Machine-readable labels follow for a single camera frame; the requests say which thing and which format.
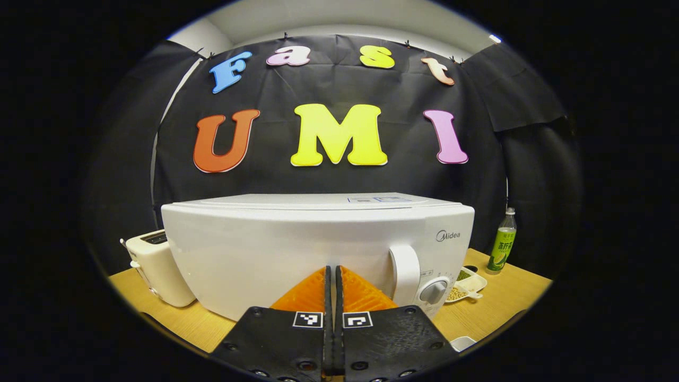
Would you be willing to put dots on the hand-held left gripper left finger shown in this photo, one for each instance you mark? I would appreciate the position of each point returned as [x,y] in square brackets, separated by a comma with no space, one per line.
[276,339]

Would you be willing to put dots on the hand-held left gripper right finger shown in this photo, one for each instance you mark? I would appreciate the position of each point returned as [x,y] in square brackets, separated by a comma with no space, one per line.
[387,339]

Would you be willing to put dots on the white microwave oven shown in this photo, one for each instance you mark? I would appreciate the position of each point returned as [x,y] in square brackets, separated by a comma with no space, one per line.
[276,249]

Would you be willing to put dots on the white divided bean tray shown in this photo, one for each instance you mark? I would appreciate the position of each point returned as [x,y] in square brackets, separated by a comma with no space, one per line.
[469,284]

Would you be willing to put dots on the white toaster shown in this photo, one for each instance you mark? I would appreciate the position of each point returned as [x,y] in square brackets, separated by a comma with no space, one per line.
[156,265]

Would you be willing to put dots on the green drink bottle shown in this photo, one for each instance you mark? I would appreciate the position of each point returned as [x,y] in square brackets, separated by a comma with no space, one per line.
[503,246]

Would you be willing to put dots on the black backdrop cloth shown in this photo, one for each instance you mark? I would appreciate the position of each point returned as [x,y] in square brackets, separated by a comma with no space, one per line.
[329,85]

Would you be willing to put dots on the small ceiling light panel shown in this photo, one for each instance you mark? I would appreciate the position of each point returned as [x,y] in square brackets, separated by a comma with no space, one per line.
[495,38]

